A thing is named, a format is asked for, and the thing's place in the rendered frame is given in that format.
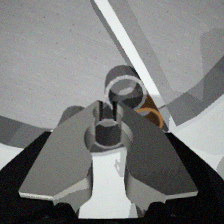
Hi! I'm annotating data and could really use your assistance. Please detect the bronze bushing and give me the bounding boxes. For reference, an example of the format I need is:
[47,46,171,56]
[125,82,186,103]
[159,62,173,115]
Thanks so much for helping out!
[136,95,163,128]

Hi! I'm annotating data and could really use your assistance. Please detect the grey metal bushing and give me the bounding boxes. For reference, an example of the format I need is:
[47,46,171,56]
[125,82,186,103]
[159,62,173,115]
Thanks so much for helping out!
[95,102,122,148]

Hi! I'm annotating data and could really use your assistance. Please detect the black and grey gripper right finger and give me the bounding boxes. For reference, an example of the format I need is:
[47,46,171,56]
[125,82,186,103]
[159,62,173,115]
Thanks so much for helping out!
[112,100,224,224]

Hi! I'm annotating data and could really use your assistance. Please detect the grey metal sleeve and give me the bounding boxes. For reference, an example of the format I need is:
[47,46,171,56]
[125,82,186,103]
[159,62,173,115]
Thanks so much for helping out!
[57,106,84,126]
[105,65,147,111]

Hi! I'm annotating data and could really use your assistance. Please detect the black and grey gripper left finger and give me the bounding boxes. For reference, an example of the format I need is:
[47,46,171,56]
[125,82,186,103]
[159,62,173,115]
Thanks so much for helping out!
[0,100,103,224]

